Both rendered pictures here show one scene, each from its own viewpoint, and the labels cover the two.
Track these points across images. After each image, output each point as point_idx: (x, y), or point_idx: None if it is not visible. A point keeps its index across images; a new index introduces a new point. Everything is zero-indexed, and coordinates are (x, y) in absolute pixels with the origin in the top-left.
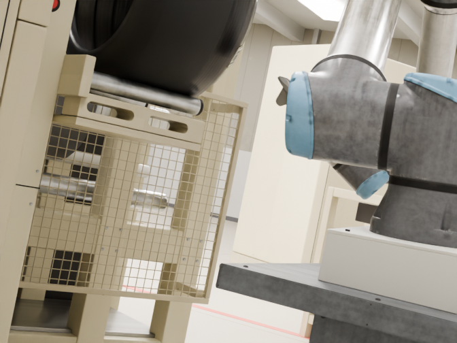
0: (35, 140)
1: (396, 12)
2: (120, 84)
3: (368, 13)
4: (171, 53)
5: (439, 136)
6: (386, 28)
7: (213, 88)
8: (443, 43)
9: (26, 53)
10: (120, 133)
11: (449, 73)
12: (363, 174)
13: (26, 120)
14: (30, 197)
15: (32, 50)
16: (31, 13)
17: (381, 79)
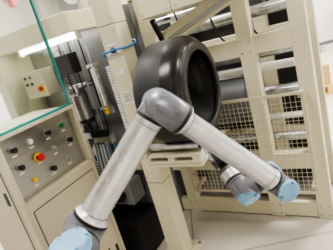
0: (153, 167)
1: (123, 161)
2: (160, 147)
3: (102, 172)
4: (162, 136)
5: None
6: (106, 179)
7: (298, 79)
8: (197, 144)
9: (23, 214)
10: (166, 166)
11: (222, 154)
12: (234, 195)
13: (33, 230)
14: (161, 186)
15: (24, 213)
16: (18, 204)
17: (79, 223)
